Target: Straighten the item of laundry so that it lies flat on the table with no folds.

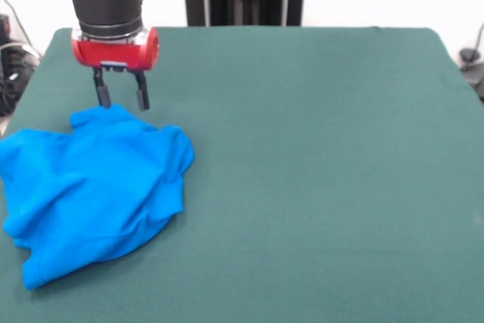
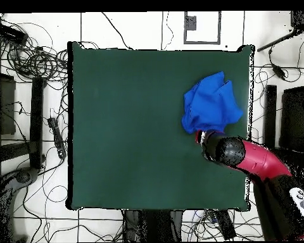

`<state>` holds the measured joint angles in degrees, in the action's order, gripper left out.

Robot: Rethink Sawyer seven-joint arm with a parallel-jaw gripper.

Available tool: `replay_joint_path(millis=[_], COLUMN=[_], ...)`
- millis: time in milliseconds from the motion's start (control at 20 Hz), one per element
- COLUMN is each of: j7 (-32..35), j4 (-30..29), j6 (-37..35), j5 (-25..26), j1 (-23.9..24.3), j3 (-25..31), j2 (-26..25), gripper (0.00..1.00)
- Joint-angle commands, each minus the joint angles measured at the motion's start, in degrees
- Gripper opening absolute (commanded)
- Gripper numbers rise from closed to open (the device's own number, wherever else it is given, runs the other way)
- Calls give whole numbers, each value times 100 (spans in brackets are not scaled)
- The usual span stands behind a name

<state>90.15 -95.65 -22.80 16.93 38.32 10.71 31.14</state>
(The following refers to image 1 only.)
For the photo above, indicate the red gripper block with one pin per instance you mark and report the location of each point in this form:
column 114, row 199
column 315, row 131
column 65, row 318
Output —
column 113, row 54

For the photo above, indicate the dark green table cloth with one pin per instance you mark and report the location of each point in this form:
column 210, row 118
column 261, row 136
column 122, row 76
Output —
column 302, row 149

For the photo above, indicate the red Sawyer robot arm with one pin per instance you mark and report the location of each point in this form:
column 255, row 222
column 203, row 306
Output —
column 106, row 1

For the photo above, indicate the blue printed shirt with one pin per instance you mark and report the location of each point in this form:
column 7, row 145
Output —
column 94, row 194

